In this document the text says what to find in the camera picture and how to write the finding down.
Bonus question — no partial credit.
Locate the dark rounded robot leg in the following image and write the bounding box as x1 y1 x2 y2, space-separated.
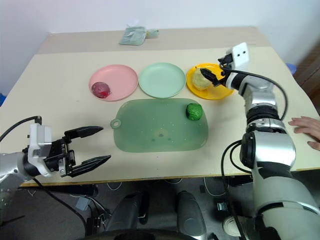
106 191 151 232
176 190 208 236

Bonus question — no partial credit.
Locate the yellow round plate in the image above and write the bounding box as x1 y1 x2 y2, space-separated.
185 62 235 101

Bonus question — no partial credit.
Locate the red round item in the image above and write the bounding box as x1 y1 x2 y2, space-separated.
91 81 112 98

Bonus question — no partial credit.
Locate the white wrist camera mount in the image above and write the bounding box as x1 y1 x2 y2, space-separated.
229 42 251 71
26 122 55 178

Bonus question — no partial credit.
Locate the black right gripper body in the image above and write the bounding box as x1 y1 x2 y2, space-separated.
219 51 236 76

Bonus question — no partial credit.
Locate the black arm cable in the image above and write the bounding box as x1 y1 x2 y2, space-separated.
0 115 42 143
231 70 289 121
221 139 253 178

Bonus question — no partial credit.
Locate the green knobbly round item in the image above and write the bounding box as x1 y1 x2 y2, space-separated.
185 102 203 121

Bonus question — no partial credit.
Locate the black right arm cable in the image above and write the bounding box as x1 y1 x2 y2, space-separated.
231 70 289 121
221 139 253 178

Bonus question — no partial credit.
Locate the light green round plate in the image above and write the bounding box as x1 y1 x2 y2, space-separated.
138 62 187 99

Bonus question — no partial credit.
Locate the pale yellow round item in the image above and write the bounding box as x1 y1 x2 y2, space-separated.
192 67 215 91

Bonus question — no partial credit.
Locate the grey box on floor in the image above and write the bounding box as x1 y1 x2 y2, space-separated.
75 196 90 211

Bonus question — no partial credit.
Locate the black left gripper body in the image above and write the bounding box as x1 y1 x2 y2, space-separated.
42 136 77 178

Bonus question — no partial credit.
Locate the black hanging cable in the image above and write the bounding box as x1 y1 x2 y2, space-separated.
31 176 89 237

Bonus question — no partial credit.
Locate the pink round plate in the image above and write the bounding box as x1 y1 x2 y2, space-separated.
88 64 139 102

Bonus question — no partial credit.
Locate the person's bare hand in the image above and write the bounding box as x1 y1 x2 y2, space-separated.
288 115 320 151

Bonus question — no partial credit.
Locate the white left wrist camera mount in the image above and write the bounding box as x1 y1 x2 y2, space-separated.
26 122 55 178

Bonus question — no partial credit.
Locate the green silicone mat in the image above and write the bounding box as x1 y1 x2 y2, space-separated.
110 97 209 153

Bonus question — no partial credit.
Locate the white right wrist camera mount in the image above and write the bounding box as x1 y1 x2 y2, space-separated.
229 42 251 71

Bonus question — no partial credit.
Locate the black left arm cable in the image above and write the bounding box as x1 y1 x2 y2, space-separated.
0 115 42 143

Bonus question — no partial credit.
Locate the crumpled green cloth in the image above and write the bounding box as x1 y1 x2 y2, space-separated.
118 25 147 47

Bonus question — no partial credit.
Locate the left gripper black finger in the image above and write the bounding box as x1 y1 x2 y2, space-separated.
70 154 112 177
63 125 105 140

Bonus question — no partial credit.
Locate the white shoe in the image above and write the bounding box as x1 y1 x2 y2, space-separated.
223 215 248 237

